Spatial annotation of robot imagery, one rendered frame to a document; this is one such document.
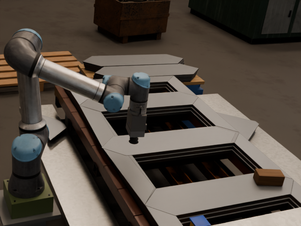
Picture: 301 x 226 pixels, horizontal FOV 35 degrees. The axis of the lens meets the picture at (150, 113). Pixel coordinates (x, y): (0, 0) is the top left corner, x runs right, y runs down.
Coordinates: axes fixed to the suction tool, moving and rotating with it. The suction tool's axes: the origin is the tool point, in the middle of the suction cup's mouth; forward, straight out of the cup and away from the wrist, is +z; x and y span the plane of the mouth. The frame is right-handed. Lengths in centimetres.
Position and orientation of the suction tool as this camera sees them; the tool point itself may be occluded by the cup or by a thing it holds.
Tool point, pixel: (133, 141)
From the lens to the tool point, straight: 207.7
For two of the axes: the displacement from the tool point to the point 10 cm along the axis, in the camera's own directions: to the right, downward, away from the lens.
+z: -1.2, 8.8, 4.6
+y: -2.6, -4.8, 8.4
